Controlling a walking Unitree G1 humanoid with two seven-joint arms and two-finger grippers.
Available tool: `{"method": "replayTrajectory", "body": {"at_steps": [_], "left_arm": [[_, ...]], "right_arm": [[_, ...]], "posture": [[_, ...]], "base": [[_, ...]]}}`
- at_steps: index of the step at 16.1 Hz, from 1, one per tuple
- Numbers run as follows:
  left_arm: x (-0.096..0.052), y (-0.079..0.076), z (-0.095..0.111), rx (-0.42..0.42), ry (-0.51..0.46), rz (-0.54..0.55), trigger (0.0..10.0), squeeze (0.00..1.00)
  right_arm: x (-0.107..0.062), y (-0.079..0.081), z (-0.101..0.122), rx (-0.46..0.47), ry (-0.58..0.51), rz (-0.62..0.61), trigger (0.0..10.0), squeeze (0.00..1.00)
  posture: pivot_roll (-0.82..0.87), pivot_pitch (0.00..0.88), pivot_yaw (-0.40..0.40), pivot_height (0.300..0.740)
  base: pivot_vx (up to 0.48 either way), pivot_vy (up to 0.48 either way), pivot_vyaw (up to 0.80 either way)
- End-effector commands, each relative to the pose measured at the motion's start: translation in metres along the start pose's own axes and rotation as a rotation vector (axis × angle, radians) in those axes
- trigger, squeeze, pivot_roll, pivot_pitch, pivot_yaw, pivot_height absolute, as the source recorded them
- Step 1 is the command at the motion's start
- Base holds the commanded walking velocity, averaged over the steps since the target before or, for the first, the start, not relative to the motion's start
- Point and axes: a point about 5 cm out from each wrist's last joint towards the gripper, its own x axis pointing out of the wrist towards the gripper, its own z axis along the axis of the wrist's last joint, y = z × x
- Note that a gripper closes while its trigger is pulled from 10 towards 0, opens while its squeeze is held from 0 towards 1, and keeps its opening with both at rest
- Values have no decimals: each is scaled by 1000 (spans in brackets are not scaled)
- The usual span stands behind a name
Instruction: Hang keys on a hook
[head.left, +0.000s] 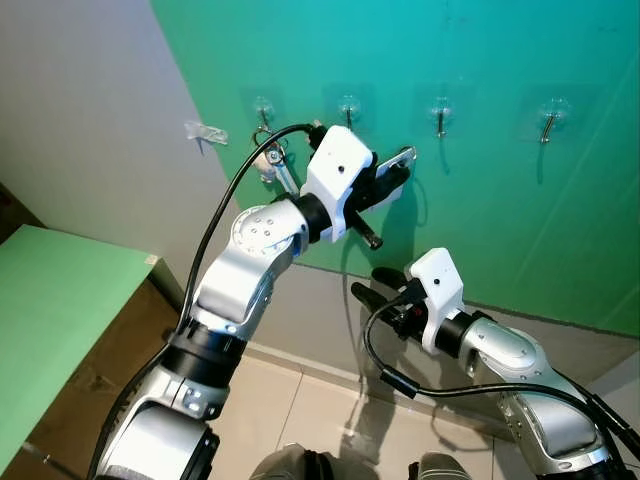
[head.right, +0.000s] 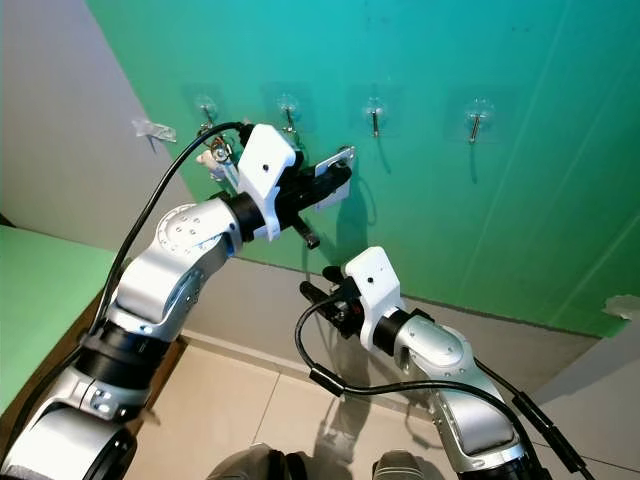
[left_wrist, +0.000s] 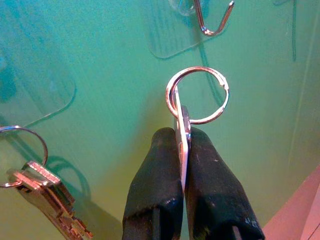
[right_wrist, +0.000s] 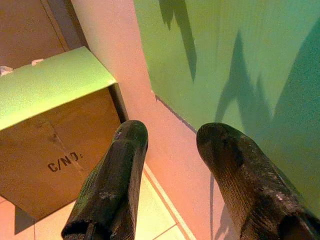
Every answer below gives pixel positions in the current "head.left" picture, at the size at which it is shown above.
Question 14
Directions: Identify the key bunch with white charm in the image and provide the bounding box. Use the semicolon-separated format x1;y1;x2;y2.
250;125;301;194

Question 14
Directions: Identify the grey robot right leg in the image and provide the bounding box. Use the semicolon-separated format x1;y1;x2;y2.
410;452;471;480

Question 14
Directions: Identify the grey robot leg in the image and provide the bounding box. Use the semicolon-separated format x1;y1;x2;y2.
410;452;471;480
250;445;336;480

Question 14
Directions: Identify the clear tape strip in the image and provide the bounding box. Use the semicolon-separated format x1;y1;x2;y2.
185;120;229;146

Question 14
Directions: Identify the grey robot left leg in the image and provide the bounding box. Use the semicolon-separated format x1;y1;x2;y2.
250;445;336;480

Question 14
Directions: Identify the green table cover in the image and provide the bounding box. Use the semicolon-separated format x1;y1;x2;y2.
0;225;158;471

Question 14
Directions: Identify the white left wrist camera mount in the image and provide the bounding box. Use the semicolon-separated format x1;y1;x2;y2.
298;124;377;243

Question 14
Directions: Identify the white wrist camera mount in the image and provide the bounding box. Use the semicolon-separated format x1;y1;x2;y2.
298;124;377;243
405;247;467;356

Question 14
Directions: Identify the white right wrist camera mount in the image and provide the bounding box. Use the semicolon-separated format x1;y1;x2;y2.
405;247;467;356

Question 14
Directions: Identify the green wall sheet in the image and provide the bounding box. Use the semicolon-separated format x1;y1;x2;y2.
150;0;640;336

